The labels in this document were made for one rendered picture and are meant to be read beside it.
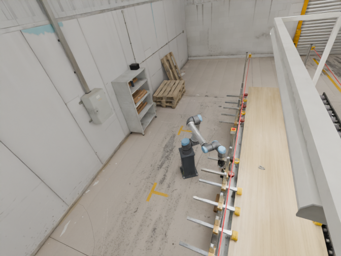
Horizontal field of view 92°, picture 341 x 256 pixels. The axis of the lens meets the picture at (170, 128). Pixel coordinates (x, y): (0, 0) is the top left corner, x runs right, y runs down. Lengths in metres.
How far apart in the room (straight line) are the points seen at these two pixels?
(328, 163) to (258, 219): 1.66
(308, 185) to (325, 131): 0.19
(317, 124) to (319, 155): 0.15
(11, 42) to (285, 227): 3.79
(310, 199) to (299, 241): 1.64
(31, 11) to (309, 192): 3.41
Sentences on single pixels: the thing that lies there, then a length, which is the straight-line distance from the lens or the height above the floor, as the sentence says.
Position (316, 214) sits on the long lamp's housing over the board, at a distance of 0.65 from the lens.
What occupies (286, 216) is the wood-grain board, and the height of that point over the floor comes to 0.90.
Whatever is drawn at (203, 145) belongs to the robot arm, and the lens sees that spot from 2.13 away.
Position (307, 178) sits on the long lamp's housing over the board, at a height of 2.38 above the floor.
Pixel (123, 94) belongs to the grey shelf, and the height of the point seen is 1.24.
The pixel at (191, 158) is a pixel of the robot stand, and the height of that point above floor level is 0.52.
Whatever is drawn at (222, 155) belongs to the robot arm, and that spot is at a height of 1.31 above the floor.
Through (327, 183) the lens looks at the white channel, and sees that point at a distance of 0.57.
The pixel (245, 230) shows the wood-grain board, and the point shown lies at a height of 0.90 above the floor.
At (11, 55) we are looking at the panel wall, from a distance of 3.05.
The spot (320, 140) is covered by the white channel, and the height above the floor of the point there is 2.46.
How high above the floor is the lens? 2.86
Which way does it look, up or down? 38 degrees down
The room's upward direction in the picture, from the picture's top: 10 degrees counter-clockwise
